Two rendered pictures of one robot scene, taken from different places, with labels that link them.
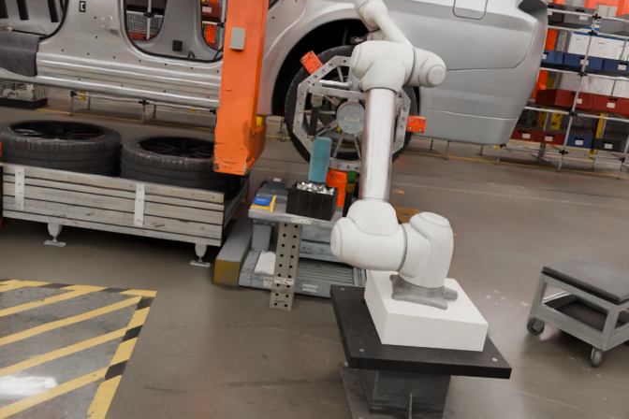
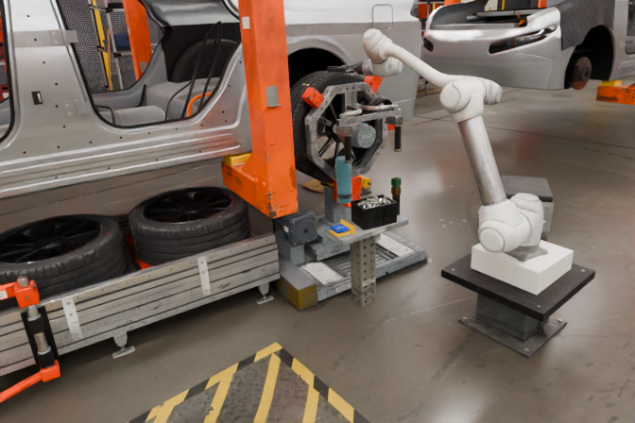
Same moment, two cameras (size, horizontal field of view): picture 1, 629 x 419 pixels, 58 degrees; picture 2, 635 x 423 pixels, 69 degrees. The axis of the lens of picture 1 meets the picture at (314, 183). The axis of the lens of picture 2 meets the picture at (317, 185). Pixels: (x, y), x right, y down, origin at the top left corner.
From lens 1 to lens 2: 1.55 m
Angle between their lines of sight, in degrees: 30
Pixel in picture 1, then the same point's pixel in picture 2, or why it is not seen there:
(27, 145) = (54, 270)
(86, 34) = (50, 126)
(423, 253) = (537, 224)
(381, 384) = (527, 320)
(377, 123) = (485, 143)
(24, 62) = not seen: outside the picture
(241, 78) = (281, 129)
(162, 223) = (228, 282)
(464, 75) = not seen: hidden behind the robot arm
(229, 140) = (281, 187)
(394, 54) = (477, 88)
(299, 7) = not seen: hidden behind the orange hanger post
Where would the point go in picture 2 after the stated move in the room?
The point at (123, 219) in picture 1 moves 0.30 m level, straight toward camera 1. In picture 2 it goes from (191, 296) to (231, 316)
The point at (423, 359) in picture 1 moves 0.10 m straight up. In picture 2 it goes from (566, 292) to (569, 271)
